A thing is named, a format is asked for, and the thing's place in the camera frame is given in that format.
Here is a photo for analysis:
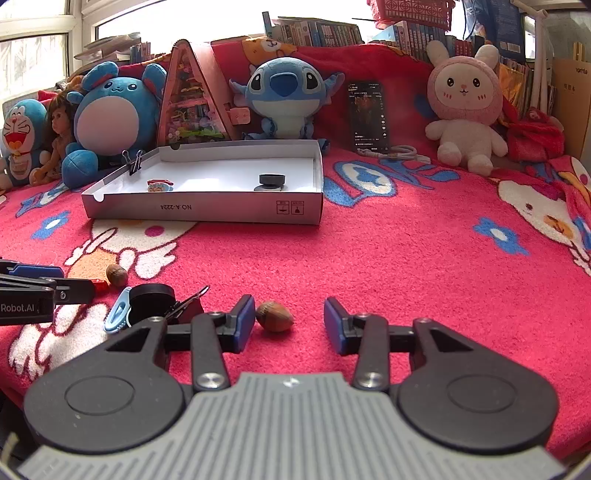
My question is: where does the blue alien plush toy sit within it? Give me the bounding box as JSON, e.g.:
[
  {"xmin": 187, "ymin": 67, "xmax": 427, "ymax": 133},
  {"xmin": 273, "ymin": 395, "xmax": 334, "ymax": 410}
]
[{"xmin": 229, "ymin": 56, "xmax": 346, "ymax": 153}]

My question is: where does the white cardboard box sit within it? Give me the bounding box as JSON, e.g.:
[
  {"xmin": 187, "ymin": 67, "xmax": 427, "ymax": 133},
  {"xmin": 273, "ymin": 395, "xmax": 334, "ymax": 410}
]
[{"xmin": 82, "ymin": 140, "xmax": 324, "ymax": 225}]

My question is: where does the black round hinged case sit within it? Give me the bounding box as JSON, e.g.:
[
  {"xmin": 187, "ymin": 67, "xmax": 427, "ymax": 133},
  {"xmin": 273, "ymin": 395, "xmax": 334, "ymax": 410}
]
[{"xmin": 127, "ymin": 284, "xmax": 176, "ymax": 326}]

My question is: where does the pink bunny plush toy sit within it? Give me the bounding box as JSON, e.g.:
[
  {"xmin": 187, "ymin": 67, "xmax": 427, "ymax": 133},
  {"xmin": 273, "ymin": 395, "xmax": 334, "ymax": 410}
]
[{"xmin": 425, "ymin": 41, "xmax": 509, "ymax": 175}]

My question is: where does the red plastic basket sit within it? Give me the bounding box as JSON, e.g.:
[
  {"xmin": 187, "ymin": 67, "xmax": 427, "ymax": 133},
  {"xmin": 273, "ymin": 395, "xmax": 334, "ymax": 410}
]
[{"xmin": 367, "ymin": 0, "xmax": 455, "ymax": 32}]

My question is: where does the brown cardboard box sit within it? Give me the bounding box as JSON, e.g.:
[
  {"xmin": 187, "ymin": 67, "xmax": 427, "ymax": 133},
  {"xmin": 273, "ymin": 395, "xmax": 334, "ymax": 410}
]
[{"xmin": 549, "ymin": 58, "xmax": 591, "ymax": 160}]

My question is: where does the blue mouse plush toy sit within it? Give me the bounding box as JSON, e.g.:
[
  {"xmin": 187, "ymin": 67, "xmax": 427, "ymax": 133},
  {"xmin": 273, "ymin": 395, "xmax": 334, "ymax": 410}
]
[{"xmin": 61, "ymin": 61, "xmax": 168, "ymax": 190}]

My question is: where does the window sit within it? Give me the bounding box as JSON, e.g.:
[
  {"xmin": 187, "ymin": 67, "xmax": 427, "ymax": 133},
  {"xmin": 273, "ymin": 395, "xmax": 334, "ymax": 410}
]
[{"xmin": 0, "ymin": 0, "xmax": 278, "ymax": 107}]

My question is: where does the light blue plastic clip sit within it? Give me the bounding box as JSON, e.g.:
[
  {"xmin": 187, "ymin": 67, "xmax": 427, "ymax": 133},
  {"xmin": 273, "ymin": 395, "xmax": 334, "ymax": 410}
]
[{"xmin": 103, "ymin": 287, "xmax": 133, "ymax": 332}]

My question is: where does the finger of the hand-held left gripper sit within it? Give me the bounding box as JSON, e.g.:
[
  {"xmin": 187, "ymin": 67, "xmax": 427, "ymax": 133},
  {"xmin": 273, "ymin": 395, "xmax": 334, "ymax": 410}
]
[
  {"xmin": 0, "ymin": 260, "xmax": 64, "ymax": 279},
  {"xmin": 0, "ymin": 274, "xmax": 96, "ymax": 304}
]

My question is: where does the red cloth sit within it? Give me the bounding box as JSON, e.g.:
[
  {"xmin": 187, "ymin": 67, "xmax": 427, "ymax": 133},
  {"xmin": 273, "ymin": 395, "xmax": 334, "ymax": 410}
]
[{"xmin": 499, "ymin": 99, "xmax": 566, "ymax": 162}]

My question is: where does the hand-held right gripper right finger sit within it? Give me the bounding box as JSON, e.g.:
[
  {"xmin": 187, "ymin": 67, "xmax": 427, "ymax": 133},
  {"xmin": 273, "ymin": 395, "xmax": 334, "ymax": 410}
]
[{"xmin": 323, "ymin": 298, "xmax": 490, "ymax": 393}]

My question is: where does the large black binder clip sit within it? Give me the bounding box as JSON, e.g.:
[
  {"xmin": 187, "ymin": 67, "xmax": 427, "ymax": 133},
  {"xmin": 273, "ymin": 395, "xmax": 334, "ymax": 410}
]
[{"xmin": 164, "ymin": 285, "xmax": 211, "ymax": 324}]

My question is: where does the blue robot cat plush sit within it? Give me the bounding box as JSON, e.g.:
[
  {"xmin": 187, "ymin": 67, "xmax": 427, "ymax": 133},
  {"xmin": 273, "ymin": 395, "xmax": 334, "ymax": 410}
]
[{"xmin": 0, "ymin": 99, "xmax": 49, "ymax": 188}]

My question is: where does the triangular pink dollhouse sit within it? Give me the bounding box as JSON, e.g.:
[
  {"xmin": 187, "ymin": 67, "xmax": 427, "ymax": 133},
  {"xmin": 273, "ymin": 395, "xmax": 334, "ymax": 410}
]
[{"xmin": 157, "ymin": 39, "xmax": 241, "ymax": 148}]

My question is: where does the small black binder clip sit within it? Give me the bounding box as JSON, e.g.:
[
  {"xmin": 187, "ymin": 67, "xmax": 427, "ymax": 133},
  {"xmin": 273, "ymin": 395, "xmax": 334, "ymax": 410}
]
[{"xmin": 121, "ymin": 150, "xmax": 145, "ymax": 176}]

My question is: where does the brown-haired doll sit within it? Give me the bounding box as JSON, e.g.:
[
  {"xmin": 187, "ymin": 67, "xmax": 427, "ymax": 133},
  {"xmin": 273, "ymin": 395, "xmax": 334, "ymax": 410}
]
[{"xmin": 30, "ymin": 95, "xmax": 77, "ymax": 183}]

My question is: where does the white charging cable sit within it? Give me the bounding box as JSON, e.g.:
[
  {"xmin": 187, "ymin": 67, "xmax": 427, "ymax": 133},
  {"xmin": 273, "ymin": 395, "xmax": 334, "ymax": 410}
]
[{"xmin": 358, "ymin": 144, "xmax": 431, "ymax": 163}]

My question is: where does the white metal frame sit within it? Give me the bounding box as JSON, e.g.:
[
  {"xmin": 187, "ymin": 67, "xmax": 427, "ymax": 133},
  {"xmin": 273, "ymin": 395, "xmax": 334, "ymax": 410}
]
[{"xmin": 529, "ymin": 11, "xmax": 557, "ymax": 114}]

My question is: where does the black smartphone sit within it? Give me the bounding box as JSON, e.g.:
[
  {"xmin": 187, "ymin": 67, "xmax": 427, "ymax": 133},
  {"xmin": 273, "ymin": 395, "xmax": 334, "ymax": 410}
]
[{"xmin": 348, "ymin": 82, "xmax": 391, "ymax": 154}]

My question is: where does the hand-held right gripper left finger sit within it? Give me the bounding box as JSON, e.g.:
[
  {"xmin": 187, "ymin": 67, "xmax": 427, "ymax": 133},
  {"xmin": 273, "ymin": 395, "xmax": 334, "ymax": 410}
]
[{"xmin": 92, "ymin": 294, "xmax": 256, "ymax": 393}]

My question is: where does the row of books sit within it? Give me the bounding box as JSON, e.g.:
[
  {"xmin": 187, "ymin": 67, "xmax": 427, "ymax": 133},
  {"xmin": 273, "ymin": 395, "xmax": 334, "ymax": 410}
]
[{"xmin": 263, "ymin": 11, "xmax": 546, "ymax": 121}]

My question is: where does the dark blue box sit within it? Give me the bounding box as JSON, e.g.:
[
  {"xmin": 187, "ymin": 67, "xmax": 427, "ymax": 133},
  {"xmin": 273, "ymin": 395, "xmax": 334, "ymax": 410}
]
[{"xmin": 462, "ymin": 0, "xmax": 527, "ymax": 61}]

